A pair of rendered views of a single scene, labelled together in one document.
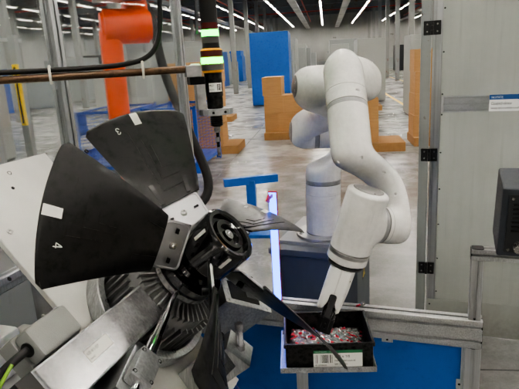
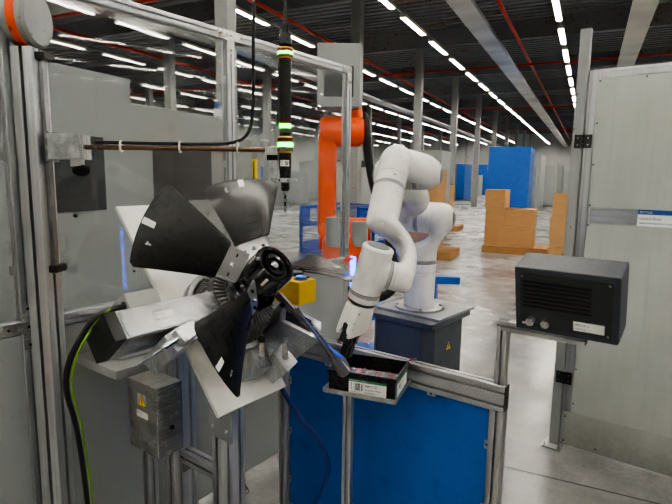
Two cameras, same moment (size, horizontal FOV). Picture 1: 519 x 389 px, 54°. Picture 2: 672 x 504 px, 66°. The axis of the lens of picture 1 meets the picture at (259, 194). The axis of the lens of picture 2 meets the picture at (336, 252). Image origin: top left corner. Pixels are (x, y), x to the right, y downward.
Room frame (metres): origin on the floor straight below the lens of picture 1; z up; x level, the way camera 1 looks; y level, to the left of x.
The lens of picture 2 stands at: (-0.34, -0.52, 1.46)
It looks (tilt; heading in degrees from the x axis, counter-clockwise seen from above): 8 degrees down; 18
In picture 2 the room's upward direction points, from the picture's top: 1 degrees clockwise
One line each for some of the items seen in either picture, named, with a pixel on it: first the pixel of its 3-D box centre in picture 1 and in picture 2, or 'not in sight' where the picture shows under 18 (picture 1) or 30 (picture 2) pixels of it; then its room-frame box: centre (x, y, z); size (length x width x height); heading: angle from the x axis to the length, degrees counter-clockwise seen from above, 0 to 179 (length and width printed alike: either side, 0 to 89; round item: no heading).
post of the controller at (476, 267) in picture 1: (476, 283); (502, 351); (1.21, -0.54, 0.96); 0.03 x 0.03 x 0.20; 71
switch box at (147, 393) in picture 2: not in sight; (155, 412); (0.94, 0.47, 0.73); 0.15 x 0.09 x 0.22; 71
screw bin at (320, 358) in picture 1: (326, 339); (369, 375); (1.17, -0.15, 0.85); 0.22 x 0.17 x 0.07; 87
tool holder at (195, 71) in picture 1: (209, 89); (281, 164); (1.04, 0.09, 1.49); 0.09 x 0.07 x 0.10; 106
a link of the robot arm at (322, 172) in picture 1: (332, 147); (430, 232); (1.71, -0.25, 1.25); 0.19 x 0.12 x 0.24; 88
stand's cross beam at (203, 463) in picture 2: not in sight; (204, 463); (0.99, 0.33, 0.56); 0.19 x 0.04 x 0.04; 71
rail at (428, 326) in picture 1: (313, 314); (377, 363); (1.35, -0.13, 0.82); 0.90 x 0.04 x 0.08; 71
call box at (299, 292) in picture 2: not in sight; (291, 290); (1.48, 0.24, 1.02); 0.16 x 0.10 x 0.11; 71
